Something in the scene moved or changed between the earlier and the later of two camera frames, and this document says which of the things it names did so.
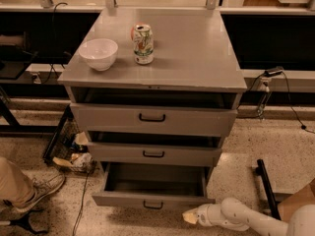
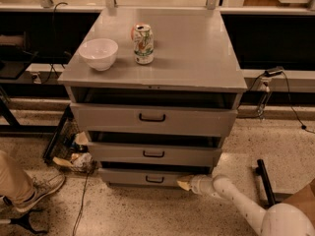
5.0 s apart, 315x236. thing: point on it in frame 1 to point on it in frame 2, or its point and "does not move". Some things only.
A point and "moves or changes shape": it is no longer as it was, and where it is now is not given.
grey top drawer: [157, 119] does not move
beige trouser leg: [15, 185] does not move
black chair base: [24, 220] does not move
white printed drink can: [143, 43] does not move
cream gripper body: [204, 216] to [197, 184]
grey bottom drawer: [154, 186] moves or changes shape
